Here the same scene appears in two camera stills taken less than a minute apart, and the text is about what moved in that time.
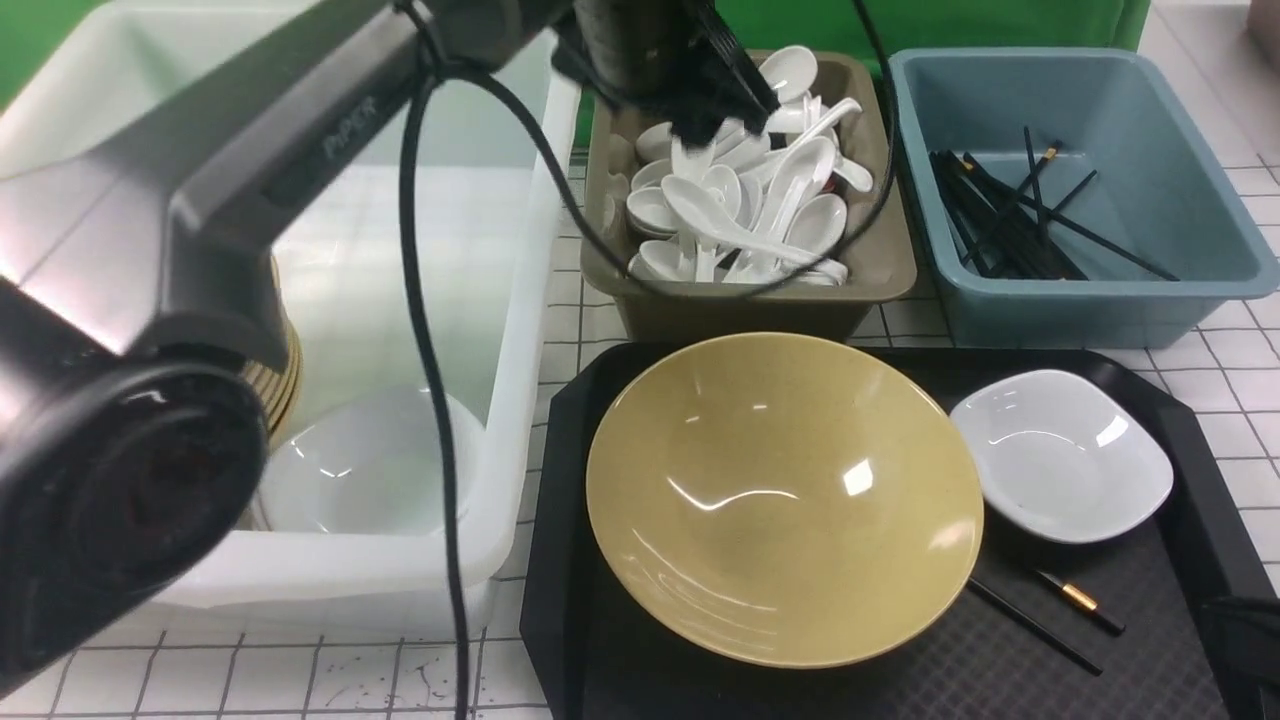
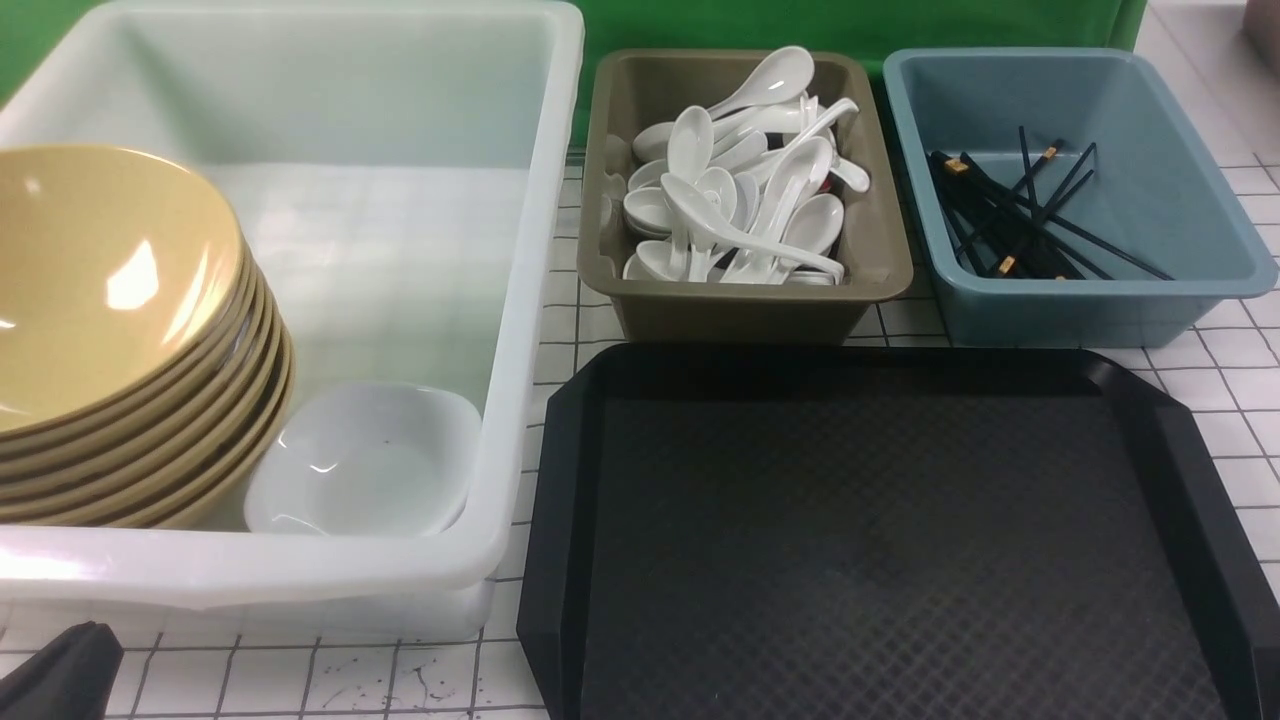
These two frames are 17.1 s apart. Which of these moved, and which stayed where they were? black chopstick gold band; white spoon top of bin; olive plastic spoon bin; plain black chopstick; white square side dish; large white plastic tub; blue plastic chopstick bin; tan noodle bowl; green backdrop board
Moved: plain black chopstick; white square side dish; black chopstick gold band; tan noodle bowl
Stayed: large white plastic tub; blue plastic chopstick bin; white spoon top of bin; olive plastic spoon bin; green backdrop board
